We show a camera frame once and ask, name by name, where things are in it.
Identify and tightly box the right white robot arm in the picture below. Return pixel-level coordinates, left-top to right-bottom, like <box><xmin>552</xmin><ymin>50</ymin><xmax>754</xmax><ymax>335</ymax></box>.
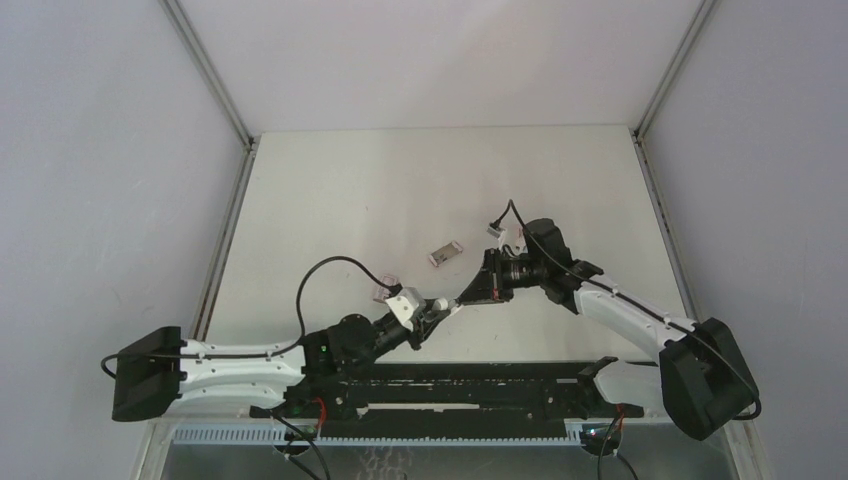
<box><xmin>457</xmin><ymin>218</ymin><xmax>762</xmax><ymax>440</ymax></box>

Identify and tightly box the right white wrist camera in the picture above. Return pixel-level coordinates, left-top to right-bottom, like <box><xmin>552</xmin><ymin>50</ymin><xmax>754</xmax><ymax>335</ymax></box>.
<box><xmin>487</xmin><ymin>224</ymin><xmax>526</xmax><ymax>255</ymax></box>

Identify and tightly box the black camera cable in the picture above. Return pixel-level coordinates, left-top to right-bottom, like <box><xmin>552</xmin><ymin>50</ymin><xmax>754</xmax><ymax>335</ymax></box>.
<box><xmin>493</xmin><ymin>199</ymin><xmax>763</xmax><ymax>422</ymax></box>
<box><xmin>100</xmin><ymin>256</ymin><xmax>399</xmax><ymax>382</ymax></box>

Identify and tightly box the left black camera cable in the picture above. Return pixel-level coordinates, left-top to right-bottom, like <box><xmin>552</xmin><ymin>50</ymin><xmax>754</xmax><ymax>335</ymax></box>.
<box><xmin>100</xmin><ymin>256</ymin><xmax>399</xmax><ymax>382</ymax></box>

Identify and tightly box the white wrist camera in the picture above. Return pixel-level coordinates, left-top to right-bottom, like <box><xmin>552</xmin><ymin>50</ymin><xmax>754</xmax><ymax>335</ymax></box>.
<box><xmin>487</xmin><ymin>224</ymin><xmax>526</xmax><ymax>255</ymax></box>
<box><xmin>385</xmin><ymin>287</ymin><xmax>426</xmax><ymax>331</ymax></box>

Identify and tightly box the right black camera cable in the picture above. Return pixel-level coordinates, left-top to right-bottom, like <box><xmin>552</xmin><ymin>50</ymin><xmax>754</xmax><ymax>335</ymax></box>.
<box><xmin>493</xmin><ymin>199</ymin><xmax>763</xmax><ymax>422</ymax></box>

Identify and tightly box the black front mounting rail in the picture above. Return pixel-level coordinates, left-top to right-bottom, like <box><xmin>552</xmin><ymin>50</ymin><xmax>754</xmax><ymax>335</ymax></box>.
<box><xmin>249</xmin><ymin>361</ymin><xmax>645</xmax><ymax>441</ymax></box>

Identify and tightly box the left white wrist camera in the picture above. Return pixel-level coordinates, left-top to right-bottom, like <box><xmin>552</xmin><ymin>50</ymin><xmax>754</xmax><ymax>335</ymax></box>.
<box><xmin>385</xmin><ymin>287</ymin><xmax>426</xmax><ymax>331</ymax></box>

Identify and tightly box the pink stapler top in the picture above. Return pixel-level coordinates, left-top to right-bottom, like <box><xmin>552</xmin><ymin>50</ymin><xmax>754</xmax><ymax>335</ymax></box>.
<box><xmin>427</xmin><ymin>297</ymin><xmax>462</xmax><ymax>316</ymax></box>

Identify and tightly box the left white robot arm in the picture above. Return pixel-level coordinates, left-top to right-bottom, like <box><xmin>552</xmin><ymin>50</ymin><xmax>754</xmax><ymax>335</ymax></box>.
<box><xmin>111</xmin><ymin>299</ymin><xmax>452</xmax><ymax>422</ymax></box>

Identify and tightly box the red white staple box sleeve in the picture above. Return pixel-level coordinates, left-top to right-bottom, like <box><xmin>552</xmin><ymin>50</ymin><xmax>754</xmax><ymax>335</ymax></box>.
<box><xmin>371</xmin><ymin>274</ymin><xmax>400</xmax><ymax>303</ymax></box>

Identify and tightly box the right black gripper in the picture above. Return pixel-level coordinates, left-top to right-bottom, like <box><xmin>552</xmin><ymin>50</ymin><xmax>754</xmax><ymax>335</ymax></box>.
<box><xmin>458</xmin><ymin>249</ymin><xmax>546</xmax><ymax>307</ymax></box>

